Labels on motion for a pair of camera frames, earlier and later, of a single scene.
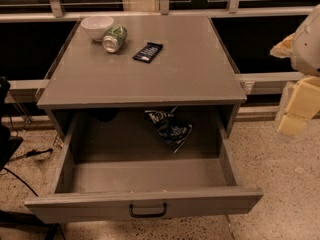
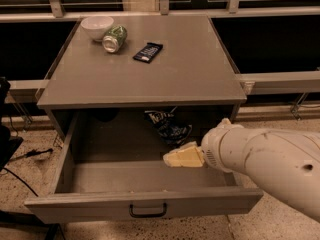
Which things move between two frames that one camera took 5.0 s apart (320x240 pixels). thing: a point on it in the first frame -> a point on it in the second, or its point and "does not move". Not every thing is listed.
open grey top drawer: x=114 y=166 does not move
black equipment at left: x=8 y=147 does not move
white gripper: x=308 y=52 -> x=213 y=147
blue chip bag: x=173 y=133 does not move
